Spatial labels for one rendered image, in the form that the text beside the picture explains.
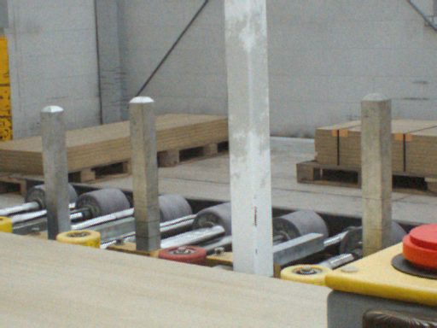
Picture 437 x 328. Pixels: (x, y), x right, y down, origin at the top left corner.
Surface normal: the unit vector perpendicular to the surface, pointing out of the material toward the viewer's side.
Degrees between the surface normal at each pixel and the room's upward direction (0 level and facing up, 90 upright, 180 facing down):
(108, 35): 90
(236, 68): 90
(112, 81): 90
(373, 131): 90
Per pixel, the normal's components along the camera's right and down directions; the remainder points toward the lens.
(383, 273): -0.04, -0.99
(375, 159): -0.64, 0.15
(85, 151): 0.78, 0.07
